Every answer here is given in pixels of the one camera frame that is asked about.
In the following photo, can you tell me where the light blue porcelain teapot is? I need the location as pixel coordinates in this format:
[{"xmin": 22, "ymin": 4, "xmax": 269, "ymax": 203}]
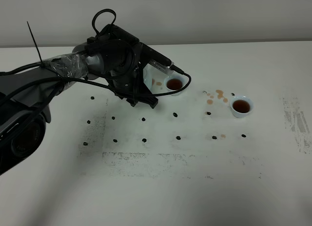
[{"xmin": 143, "ymin": 64, "xmax": 157, "ymax": 92}]

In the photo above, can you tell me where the black left camera cable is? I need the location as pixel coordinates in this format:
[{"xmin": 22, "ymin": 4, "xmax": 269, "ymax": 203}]
[{"xmin": 0, "ymin": 8, "xmax": 192, "ymax": 149}]

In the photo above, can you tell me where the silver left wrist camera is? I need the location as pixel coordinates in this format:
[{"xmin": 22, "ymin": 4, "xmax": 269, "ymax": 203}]
[{"xmin": 140, "ymin": 43, "xmax": 174, "ymax": 75}]

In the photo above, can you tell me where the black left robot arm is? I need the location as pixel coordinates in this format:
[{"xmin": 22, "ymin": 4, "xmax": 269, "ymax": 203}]
[{"xmin": 0, "ymin": 24, "xmax": 158, "ymax": 173}]

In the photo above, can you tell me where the light blue teacup far right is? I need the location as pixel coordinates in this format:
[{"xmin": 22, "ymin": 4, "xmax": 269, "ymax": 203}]
[{"xmin": 230, "ymin": 95, "xmax": 254, "ymax": 118}]

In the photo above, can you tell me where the black cable tie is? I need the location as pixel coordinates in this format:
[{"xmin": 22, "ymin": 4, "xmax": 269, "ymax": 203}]
[{"xmin": 26, "ymin": 21, "xmax": 43, "ymax": 66}]

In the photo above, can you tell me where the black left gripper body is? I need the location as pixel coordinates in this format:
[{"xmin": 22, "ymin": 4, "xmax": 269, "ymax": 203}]
[{"xmin": 107, "ymin": 42, "xmax": 158, "ymax": 108}]

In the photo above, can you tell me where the light blue teacup near teapot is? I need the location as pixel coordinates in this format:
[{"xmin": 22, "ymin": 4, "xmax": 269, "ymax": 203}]
[{"xmin": 163, "ymin": 75, "xmax": 187, "ymax": 96}]

